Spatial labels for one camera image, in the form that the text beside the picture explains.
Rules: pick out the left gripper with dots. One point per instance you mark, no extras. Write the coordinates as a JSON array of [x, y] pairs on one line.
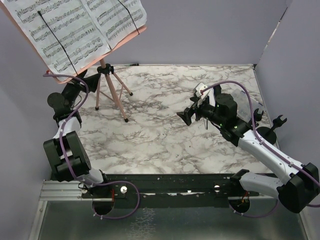
[[91, 81]]

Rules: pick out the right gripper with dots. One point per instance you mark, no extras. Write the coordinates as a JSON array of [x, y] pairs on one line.
[[187, 114]]

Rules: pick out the pink music stand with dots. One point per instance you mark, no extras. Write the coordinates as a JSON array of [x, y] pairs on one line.
[[97, 66]]

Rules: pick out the sheet music page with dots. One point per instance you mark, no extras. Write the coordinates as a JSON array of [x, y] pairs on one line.
[[62, 32], [116, 19]]

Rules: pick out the black stand of white microphone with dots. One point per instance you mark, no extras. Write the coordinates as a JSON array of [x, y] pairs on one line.
[[257, 116]]

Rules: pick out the white microphone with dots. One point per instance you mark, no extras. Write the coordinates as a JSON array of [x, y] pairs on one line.
[[211, 96]]

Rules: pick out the black microphone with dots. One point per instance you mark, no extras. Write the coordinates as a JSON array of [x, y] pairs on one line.
[[217, 90]]

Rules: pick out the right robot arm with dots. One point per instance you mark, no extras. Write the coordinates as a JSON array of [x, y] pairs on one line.
[[295, 184]]

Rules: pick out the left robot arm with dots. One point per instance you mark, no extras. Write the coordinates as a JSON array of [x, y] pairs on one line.
[[65, 153]]

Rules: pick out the clear plastic parts box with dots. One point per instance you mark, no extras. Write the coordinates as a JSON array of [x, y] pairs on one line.
[[243, 107]]

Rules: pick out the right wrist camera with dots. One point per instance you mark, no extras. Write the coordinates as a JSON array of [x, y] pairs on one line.
[[200, 93]]

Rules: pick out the green black object at wall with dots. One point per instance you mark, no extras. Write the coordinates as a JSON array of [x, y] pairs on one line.
[[134, 64]]

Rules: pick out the black mounting rail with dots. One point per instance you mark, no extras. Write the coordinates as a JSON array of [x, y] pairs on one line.
[[132, 191]]

